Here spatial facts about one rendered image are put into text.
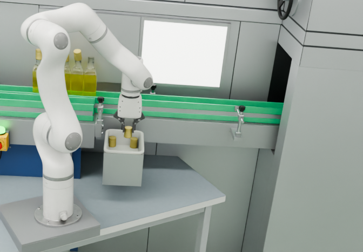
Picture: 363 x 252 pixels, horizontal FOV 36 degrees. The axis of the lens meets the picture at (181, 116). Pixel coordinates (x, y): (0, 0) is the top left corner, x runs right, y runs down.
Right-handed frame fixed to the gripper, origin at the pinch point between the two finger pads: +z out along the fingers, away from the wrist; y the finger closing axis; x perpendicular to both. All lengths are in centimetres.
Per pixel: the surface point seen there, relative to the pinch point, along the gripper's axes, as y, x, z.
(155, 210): -14.2, 11.1, 34.4
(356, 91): -99, -3, -22
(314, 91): -81, -3, -21
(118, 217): 2.4, 17.5, 34.4
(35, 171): 41, -14, 32
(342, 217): -108, -3, 44
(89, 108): 17.3, -13.2, -2.3
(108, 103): 9.2, -22.6, -1.3
